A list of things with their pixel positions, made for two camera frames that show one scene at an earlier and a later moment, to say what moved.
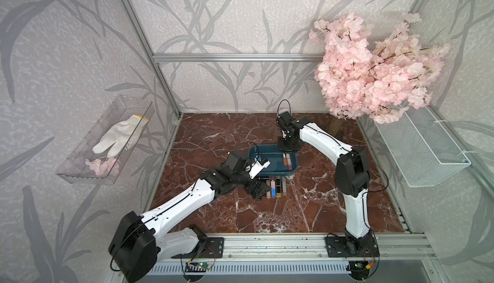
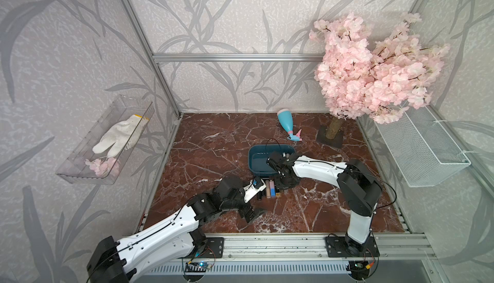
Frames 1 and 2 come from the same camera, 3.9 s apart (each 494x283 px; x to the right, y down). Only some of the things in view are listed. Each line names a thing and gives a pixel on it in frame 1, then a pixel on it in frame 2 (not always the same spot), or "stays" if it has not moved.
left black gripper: [258, 193] → [257, 213]
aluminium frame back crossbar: [240, 57] stays
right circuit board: [359, 270] stays
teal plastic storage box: [282, 163] stays
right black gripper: [282, 149] → [292, 184]
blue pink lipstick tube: [273, 188] stays
